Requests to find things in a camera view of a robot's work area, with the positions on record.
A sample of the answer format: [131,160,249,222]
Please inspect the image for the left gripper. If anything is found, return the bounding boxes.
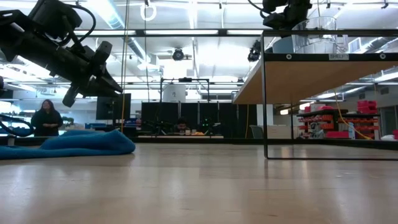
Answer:
[18,34,124,107]

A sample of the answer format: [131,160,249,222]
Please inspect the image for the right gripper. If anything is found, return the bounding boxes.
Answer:
[262,0,313,30]

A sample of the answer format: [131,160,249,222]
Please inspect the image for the clear plastic cup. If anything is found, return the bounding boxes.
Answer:
[291,16,338,54]

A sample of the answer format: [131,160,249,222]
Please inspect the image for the black computer monitor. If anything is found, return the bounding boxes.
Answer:
[95,93,132,121]

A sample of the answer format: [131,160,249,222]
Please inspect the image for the black ceiling spot lamp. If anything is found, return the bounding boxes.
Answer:
[247,40,262,62]
[172,48,185,62]

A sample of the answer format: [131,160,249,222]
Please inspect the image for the black partition panels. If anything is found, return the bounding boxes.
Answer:
[141,101,258,139]

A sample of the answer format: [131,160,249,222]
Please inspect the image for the blue towel cloth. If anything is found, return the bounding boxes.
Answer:
[0,129,137,161]

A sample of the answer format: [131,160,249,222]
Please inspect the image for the person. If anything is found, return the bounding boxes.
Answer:
[30,99,64,137]
[174,116,192,134]

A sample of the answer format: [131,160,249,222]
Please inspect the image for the white cylindrical tank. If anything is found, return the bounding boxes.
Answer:
[162,84,187,103]

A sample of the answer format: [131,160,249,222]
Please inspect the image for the wooden background desk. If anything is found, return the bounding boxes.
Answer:
[136,133,224,139]

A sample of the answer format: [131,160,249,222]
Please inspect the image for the shelving with red bins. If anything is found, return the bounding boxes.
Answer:
[297,108,382,140]

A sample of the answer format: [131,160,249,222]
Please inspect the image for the grey office chair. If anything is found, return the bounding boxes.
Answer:
[249,124,264,139]

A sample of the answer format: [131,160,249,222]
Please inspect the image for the red storage boxes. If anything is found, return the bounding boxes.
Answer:
[356,100,378,114]

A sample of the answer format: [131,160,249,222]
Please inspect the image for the wooden shelf with black frame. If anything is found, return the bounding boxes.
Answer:
[232,29,398,161]

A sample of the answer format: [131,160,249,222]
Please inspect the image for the black aluminium rig frame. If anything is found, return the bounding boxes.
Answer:
[0,29,398,151]

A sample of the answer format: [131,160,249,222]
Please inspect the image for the black background frame stand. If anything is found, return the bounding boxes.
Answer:
[160,77,211,103]

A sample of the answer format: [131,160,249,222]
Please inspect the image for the white hanging ring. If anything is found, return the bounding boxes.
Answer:
[139,2,157,22]

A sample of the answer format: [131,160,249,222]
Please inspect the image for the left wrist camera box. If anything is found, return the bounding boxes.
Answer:
[28,0,83,40]

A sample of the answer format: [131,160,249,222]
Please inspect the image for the black corrugated hose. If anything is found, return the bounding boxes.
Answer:
[0,113,35,138]

